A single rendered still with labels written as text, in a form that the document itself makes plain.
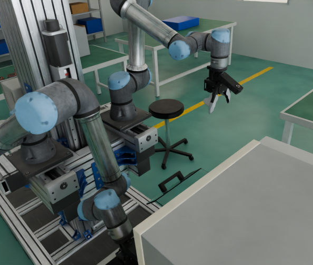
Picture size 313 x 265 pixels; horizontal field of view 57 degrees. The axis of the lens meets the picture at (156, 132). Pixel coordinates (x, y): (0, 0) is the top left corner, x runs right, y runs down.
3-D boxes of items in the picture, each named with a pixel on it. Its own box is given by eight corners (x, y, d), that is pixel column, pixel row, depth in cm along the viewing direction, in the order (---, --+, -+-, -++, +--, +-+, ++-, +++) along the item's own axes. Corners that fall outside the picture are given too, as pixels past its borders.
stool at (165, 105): (135, 152, 309) (130, 105, 279) (168, 134, 336) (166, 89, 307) (171, 175, 273) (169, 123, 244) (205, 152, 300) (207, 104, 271)
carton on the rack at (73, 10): (64, 12, 687) (62, 4, 677) (80, 10, 709) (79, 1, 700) (72, 14, 660) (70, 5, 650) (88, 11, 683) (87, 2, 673)
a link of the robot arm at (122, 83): (105, 100, 154) (101, 75, 147) (122, 91, 163) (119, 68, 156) (121, 105, 148) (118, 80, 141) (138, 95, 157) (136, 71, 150)
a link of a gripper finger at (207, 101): (201, 110, 133) (209, 92, 132) (212, 114, 130) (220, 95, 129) (198, 109, 131) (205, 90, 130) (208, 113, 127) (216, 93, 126)
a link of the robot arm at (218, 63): (232, 55, 122) (220, 60, 118) (231, 65, 125) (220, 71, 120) (217, 52, 127) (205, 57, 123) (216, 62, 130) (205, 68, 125)
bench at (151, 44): (120, 84, 481) (114, 38, 442) (195, 56, 586) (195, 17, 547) (157, 99, 422) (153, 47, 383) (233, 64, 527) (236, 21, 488)
